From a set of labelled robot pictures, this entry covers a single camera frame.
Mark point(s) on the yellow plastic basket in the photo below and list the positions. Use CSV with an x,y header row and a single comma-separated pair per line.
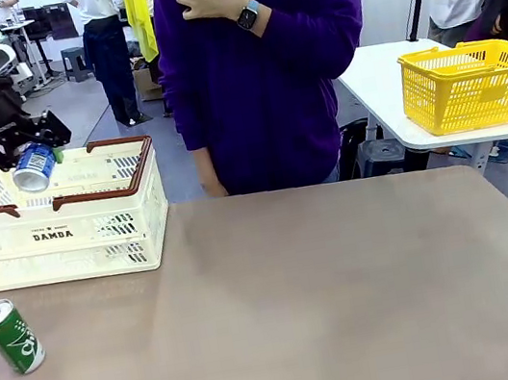
x,y
467,91

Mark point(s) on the black monitor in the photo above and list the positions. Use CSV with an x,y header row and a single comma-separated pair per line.
x,y
55,23

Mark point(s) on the person in purple hoodie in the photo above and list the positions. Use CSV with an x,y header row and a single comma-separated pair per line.
x,y
268,100

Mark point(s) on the person's right forearm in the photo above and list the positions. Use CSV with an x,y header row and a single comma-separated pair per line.
x,y
205,164

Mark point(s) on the bystander in dark trousers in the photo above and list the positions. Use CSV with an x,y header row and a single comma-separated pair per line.
x,y
109,53

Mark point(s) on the black chair behind table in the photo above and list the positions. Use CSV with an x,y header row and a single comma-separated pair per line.
x,y
349,149

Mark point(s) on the white workshop desk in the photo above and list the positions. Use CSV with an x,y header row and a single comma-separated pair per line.
x,y
33,51

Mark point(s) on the grey plastic stool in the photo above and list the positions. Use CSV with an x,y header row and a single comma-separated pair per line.
x,y
78,63

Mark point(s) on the cream brown-rimmed shopping basket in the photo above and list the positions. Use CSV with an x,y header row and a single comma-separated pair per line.
x,y
74,249

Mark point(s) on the blue soda can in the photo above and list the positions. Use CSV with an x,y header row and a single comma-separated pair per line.
x,y
35,165

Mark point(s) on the open cardboard box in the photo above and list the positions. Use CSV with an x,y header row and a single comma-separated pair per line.
x,y
145,81

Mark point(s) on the person's right hand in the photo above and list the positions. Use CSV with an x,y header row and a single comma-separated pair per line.
x,y
214,188

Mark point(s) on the yellow hanging cloth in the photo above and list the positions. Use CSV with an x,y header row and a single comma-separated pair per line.
x,y
139,14

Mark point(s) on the green soda can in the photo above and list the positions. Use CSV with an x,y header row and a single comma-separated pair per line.
x,y
13,337

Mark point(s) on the dark grey stool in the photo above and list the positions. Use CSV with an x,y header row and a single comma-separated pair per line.
x,y
382,156

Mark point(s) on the person's left forearm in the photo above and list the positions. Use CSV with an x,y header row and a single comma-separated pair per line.
x,y
265,22

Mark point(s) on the light blue wristwatch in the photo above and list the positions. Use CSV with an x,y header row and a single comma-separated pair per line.
x,y
248,14

